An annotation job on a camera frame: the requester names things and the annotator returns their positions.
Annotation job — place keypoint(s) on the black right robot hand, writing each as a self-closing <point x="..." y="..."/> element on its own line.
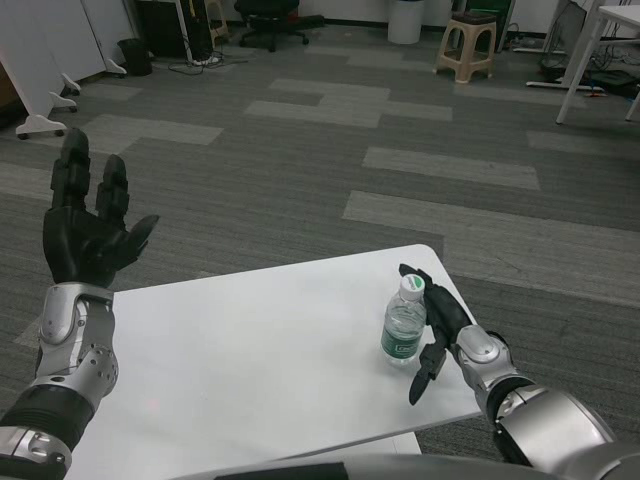
<point x="445" y="315"/>

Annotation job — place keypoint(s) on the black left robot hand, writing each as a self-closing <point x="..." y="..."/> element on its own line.
<point x="80" y="245"/>

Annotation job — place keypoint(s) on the clear green-label water bottle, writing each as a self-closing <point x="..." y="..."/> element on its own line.
<point x="402" y="330"/>

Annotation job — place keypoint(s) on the silver robot chest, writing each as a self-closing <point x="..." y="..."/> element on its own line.
<point x="390" y="470"/>

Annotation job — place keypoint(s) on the large white partition board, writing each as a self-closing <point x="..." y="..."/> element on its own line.
<point x="30" y="60"/>

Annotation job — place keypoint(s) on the black trash bin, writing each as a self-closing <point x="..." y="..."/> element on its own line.
<point x="135" y="56"/>

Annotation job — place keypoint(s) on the narrow white partition board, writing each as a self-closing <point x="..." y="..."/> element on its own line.
<point x="102" y="30"/>

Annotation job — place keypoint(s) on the white power strip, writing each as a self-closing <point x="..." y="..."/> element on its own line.
<point x="205" y="61"/>

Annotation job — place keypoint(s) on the black cabinet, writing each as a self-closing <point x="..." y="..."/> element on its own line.
<point x="162" y="27"/>

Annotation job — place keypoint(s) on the small tan stool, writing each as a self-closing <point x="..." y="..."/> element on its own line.
<point x="217" y="22"/>

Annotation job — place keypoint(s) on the beige plastic stool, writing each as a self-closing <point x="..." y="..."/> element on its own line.
<point x="467" y="25"/>

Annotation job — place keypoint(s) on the white desk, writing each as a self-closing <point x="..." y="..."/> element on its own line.
<point x="582" y="55"/>

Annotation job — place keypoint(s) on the white cylindrical bin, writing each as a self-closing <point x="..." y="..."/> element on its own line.
<point x="405" y="22"/>

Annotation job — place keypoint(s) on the black office chair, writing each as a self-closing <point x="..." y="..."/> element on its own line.
<point x="270" y="17"/>

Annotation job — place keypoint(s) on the green panel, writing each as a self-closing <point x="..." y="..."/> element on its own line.
<point x="487" y="7"/>

